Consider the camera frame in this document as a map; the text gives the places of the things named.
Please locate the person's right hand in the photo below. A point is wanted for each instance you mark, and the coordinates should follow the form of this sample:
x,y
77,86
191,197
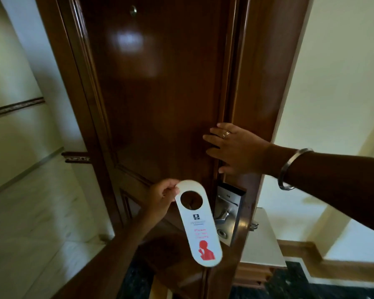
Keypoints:
x,y
246,152

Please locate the person's left hand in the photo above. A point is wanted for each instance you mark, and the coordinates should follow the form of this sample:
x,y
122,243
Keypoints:
x,y
157,203

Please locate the person's left thumb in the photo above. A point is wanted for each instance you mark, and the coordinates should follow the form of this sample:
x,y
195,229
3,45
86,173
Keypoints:
x,y
172,193

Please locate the person's right little finger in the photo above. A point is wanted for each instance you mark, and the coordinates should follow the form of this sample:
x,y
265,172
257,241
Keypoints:
x,y
227,125

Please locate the person's right middle finger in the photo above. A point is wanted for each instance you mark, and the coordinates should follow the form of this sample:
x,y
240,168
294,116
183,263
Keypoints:
x,y
213,140

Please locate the person's right thumb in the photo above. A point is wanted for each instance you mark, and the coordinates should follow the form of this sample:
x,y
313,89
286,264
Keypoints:
x,y
226,169

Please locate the white door hanger sign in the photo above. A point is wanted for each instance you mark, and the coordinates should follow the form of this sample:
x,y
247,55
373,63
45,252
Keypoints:
x,y
205,233

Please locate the brown wooden door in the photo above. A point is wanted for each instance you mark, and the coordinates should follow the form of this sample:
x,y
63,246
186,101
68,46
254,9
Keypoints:
x,y
162,99

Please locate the person's right forearm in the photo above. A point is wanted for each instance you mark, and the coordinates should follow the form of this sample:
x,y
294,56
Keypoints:
x,y
336,183

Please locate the person's left forearm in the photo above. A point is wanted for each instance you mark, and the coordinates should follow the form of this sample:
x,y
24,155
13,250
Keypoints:
x,y
112,261

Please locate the silver door lock plate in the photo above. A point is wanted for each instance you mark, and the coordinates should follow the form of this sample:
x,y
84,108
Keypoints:
x,y
233,199

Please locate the silver metal bangle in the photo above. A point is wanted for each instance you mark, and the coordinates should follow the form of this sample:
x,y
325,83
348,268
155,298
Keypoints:
x,y
287,167

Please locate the silver lock cylinder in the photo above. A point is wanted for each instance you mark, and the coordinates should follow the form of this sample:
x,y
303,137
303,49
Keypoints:
x,y
222,234

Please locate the brown wooden baseboard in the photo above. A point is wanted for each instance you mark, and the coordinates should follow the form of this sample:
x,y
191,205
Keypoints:
x,y
330,267

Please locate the silver door peephole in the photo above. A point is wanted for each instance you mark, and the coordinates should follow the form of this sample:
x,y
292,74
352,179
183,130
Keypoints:
x,y
133,10

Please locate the brown wooden door frame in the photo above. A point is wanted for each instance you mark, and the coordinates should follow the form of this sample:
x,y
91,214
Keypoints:
x,y
268,65

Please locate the grey wall rail strip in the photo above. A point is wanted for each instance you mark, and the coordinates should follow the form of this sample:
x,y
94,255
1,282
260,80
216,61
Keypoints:
x,y
21,174

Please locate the dark patterned wall moulding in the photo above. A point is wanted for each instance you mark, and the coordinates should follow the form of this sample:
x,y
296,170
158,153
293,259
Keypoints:
x,y
15,107

